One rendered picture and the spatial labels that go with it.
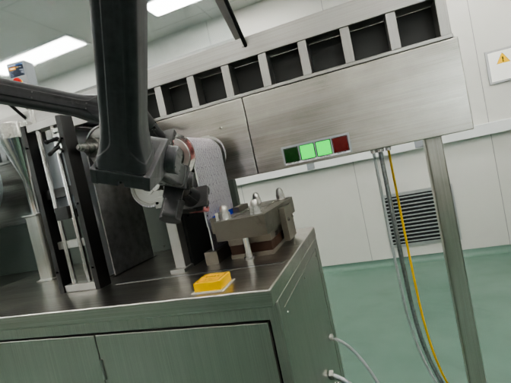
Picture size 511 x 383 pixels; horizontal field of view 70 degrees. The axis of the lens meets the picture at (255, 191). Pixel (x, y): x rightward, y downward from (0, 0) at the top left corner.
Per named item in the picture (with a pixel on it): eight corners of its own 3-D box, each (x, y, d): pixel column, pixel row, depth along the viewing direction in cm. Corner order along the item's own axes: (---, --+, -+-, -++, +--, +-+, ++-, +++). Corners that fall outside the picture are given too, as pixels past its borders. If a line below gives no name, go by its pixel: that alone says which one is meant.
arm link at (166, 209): (194, 169, 93) (160, 164, 92) (185, 212, 89) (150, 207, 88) (195, 187, 104) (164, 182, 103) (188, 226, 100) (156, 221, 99)
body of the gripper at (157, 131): (173, 149, 101) (160, 130, 95) (141, 156, 103) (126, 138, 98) (177, 132, 104) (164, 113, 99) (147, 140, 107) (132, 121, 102)
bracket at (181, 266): (169, 275, 111) (147, 176, 109) (180, 268, 117) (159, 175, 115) (184, 273, 109) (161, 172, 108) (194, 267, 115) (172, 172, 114)
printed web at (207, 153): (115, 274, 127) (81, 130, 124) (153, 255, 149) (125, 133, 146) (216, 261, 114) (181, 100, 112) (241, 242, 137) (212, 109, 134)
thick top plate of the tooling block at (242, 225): (217, 242, 109) (212, 223, 108) (256, 217, 147) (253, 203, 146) (268, 234, 104) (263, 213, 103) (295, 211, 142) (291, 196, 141)
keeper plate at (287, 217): (284, 241, 120) (277, 208, 119) (290, 234, 129) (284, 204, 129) (292, 239, 119) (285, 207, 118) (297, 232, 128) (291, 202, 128)
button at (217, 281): (194, 293, 86) (192, 283, 86) (207, 283, 93) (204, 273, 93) (221, 290, 84) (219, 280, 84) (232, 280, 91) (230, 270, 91)
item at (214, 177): (207, 226, 114) (194, 169, 113) (233, 213, 136) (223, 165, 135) (208, 226, 113) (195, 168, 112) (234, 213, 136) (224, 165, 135)
